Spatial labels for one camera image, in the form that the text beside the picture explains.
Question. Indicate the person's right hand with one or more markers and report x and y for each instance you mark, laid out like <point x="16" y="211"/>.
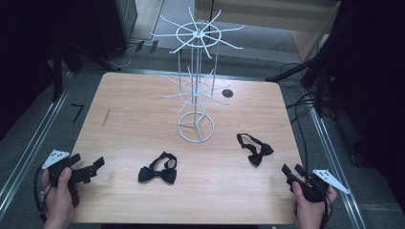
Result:
<point x="310" y="211"/>

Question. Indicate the metal floor rail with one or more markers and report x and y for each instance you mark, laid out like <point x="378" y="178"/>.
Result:
<point x="334" y="165"/>
<point x="31" y="149"/>

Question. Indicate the light wooden cabinet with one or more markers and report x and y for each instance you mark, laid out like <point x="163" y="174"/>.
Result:
<point x="273" y="16"/>

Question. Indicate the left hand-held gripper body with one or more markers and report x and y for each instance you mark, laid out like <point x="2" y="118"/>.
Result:
<point x="83" y="174"/>

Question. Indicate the black bow tie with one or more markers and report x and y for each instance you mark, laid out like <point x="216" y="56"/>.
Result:
<point x="256" y="156"/>
<point x="159" y="175"/>

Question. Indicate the person's left hand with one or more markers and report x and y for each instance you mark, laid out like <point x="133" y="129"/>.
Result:
<point x="60" y="200"/>

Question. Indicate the black round table grommet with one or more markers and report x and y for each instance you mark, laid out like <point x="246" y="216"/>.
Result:
<point x="227" y="93"/>

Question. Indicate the black plug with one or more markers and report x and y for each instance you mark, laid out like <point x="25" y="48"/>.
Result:
<point x="139" y="46"/>
<point x="154" y="46"/>

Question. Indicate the dark cabinet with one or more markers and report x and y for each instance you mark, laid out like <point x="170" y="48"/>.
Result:
<point x="117" y="22"/>

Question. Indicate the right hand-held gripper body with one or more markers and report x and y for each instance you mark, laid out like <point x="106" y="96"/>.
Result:
<point x="313" y="191"/>

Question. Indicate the black metal stand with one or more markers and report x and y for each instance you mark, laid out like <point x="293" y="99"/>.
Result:
<point x="318" y="79"/>
<point x="58" y="73"/>

